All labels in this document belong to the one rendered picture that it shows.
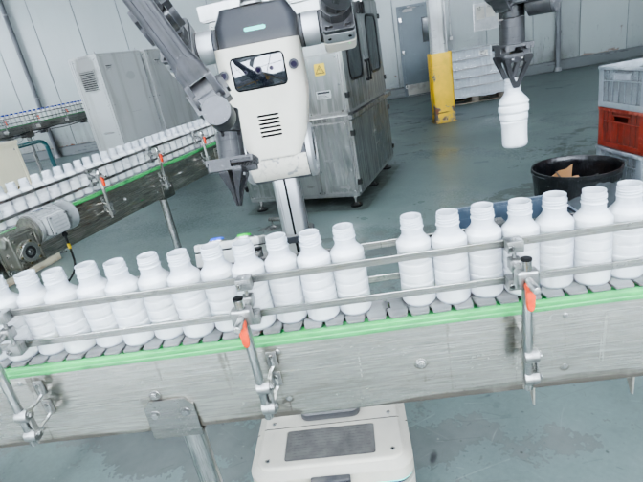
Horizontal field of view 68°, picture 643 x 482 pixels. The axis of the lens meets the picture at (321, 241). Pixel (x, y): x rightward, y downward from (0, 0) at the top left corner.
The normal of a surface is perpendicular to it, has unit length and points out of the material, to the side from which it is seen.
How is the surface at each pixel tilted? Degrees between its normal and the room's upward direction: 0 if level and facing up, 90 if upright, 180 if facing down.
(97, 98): 90
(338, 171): 89
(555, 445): 0
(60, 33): 90
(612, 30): 90
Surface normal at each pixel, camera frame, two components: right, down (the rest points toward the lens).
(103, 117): -0.34, 0.40
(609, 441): -0.17, -0.92
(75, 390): -0.04, 0.37
